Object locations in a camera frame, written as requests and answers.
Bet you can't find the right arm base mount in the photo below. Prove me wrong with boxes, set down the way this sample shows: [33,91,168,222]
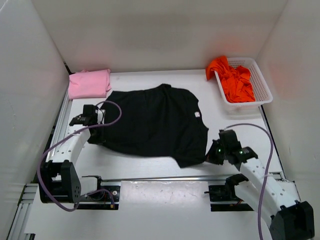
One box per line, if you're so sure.
[204,185,253,212]

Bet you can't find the aluminium frame rail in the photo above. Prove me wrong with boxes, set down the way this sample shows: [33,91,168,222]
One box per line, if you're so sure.
[6,93,72,240]

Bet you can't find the orange t-shirt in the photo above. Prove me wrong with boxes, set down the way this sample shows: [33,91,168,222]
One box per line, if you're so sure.
[205,55,256,103]

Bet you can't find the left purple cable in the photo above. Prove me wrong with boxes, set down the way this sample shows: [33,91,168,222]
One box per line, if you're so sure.
[36,100,123,213]

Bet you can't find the pink t-shirt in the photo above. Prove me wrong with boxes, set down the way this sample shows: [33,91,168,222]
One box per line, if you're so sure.
[68,69,112,100]

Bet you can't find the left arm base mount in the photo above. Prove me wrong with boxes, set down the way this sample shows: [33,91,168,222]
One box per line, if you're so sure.
[77,181,121,211]

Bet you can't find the black t-shirt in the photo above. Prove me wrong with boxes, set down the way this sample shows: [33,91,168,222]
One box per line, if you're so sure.
[94,84,209,168]

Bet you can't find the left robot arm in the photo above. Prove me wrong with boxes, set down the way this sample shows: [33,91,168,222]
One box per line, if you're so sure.
[40,105,105,203]

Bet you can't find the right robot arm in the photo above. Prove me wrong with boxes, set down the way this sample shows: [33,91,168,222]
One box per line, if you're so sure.
[207,129,315,240]

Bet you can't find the white plastic basket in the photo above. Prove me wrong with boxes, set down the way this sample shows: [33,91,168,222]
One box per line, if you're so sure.
[214,57,273,113]

